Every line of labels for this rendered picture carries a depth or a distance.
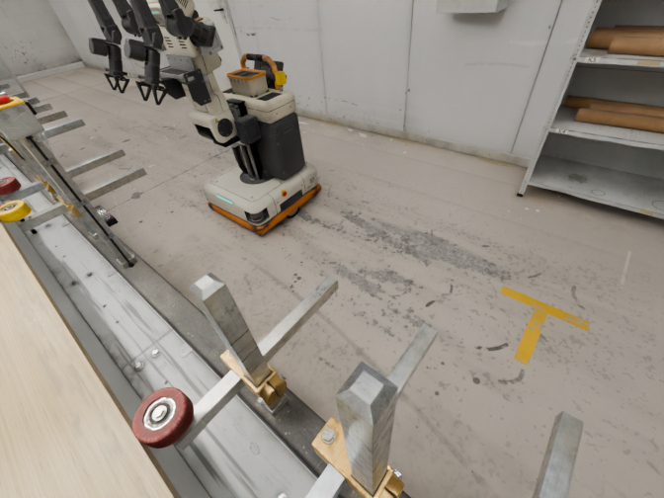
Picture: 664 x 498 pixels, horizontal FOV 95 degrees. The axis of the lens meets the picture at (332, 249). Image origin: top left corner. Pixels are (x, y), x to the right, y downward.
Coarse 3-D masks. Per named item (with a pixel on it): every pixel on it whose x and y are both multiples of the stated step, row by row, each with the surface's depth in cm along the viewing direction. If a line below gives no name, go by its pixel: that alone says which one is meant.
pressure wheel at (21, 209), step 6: (6, 204) 99; (12, 204) 99; (18, 204) 98; (24, 204) 99; (0, 210) 97; (6, 210) 96; (12, 210) 96; (18, 210) 97; (24, 210) 98; (30, 210) 100; (0, 216) 95; (6, 216) 96; (12, 216) 96; (18, 216) 97; (24, 216) 98
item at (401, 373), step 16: (416, 336) 59; (432, 336) 58; (416, 352) 56; (400, 368) 54; (416, 368) 56; (400, 384) 52; (320, 480) 44; (336, 480) 44; (320, 496) 42; (336, 496) 44
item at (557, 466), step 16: (560, 416) 49; (560, 432) 48; (576, 432) 47; (560, 448) 46; (576, 448) 46; (544, 464) 46; (560, 464) 45; (544, 480) 44; (560, 480) 43; (544, 496) 42; (560, 496) 42
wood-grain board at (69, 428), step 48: (0, 240) 85; (0, 288) 71; (0, 336) 61; (48, 336) 60; (0, 384) 53; (48, 384) 53; (96, 384) 52; (0, 432) 48; (48, 432) 47; (96, 432) 46; (0, 480) 43; (48, 480) 42; (96, 480) 42; (144, 480) 41
